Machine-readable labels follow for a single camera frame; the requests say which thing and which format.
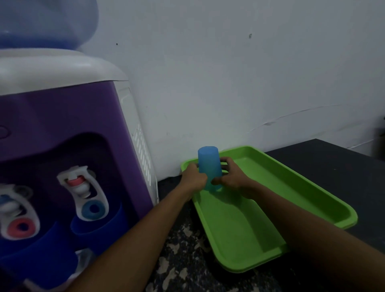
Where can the green plastic tray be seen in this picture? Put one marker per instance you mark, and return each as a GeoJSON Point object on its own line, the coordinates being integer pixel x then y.
{"type": "Point", "coordinates": [240, 234]}

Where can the person's left forearm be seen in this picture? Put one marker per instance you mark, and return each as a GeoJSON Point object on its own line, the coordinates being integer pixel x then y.
{"type": "Point", "coordinates": [141, 243]}

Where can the person's left hand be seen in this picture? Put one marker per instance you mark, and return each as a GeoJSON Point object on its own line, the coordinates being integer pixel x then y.
{"type": "Point", "coordinates": [194, 182]}

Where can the light blue plastic cup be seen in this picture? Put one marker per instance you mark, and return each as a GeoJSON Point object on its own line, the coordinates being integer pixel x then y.
{"type": "Point", "coordinates": [209, 162]}

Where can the person's right hand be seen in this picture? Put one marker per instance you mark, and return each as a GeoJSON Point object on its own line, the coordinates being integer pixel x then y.
{"type": "Point", "coordinates": [237, 180]}

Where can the dark blue plastic cup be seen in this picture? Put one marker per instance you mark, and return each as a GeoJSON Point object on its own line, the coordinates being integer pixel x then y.
{"type": "Point", "coordinates": [105, 237]}
{"type": "Point", "coordinates": [39, 261]}

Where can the black side table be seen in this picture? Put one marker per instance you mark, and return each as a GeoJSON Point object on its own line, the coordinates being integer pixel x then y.
{"type": "Point", "coordinates": [380, 141]}

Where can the clear blue water bottle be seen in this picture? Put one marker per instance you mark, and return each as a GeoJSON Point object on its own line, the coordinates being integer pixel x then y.
{"type": "Point", "coordinates": [42, 21]}

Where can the purple white water dispenser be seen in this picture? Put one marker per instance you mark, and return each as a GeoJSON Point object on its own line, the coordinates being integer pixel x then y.
{"type": "Point", "coordinates": [60, 120]}

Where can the person's right forearm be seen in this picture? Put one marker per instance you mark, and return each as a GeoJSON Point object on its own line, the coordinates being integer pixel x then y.
{"type": "Point", "coordinates": [315, 240]}

